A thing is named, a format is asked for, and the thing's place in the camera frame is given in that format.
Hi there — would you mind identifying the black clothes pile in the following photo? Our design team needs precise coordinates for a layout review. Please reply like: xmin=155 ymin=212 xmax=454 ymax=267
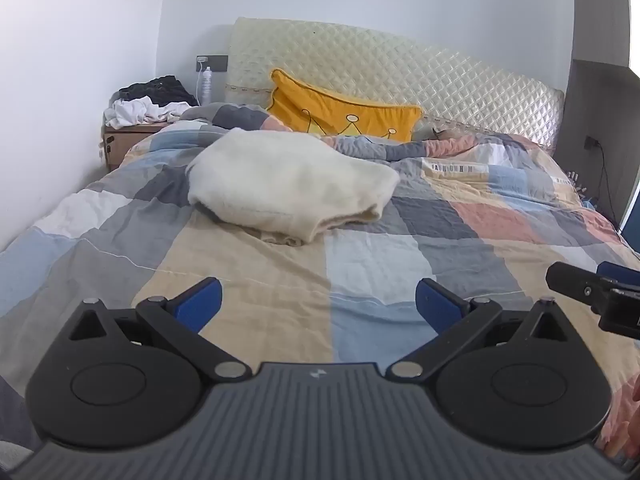
xmin=118 ymin=75 xmax=199 ymax=107

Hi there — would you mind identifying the grey wall socket panel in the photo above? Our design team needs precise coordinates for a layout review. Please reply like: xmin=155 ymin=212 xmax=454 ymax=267
xmin=195 ymin=54 xmax=229 ymax=73

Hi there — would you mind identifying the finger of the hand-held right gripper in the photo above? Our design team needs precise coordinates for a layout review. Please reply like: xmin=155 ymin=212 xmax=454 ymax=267
xmin=545 ymin=261 xmax=618 ymax=312
xmin=597 ymin=260 xmax=640 ymax=288

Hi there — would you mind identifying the wooden nightstand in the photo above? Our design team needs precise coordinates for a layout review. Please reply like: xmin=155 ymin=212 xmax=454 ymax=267
xmin=101 ymin=121 xmax=173 ymax=172

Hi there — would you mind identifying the cream quilted headboard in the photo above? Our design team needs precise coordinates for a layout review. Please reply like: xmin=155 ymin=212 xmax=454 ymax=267
xmin=225 ymin=17 xmax=566 ymax=153

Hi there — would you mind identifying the black plug with cable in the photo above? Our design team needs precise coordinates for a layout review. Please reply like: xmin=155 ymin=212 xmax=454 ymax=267
xmin=585 ymin=135 xmax=617 ymax=221

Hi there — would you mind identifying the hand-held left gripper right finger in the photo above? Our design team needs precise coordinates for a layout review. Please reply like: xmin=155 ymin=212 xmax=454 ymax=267
xmin=386 ymin=278 xmax=576 ymax=381

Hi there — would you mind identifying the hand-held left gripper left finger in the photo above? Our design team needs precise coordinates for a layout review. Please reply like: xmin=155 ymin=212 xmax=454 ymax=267
xmin=65 ymin=276 xmax=253 ymax=381

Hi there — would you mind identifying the blue panel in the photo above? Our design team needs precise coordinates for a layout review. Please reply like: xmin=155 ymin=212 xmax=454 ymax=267
xmin=619 ymin=177 xmax=640 ymax=251

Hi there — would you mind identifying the white charger with cable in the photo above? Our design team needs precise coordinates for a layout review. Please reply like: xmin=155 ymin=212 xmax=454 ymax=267
xmin=194 ymin=56 xmax=208 ymax=106

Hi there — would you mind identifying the cream striped sweater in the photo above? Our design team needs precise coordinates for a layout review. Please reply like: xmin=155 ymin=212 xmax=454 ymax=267
xmin=186 ymin=127 xmax=401 ymax=247

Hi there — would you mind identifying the yellow crown pillow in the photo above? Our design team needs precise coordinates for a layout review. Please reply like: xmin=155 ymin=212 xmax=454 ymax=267
xmin=265 ymin=68 xmax=424 ymax=142

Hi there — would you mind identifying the checkered patchwork quilt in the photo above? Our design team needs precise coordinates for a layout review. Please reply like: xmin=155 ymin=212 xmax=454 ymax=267
xmin=0 ymin=103 xmax=640 ymax=461

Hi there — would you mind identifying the white clothes pile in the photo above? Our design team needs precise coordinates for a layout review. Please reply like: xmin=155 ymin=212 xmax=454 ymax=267
xmin=103 ymin=97 xmax=192 ymax=130

